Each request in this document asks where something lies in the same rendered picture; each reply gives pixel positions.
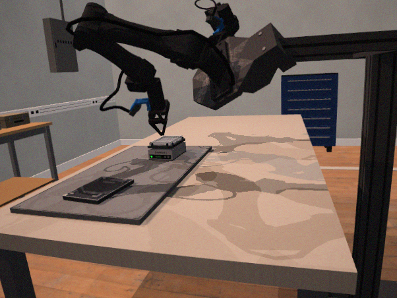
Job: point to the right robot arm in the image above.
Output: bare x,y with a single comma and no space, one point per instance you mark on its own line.
223,11

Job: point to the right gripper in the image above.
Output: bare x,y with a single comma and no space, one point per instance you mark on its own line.
220,33

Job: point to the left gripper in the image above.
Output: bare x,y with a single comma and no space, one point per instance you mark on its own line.
155,106

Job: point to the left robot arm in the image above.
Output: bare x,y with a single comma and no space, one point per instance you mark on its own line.
185,49

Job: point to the white well plate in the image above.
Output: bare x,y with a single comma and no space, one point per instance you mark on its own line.
163,140

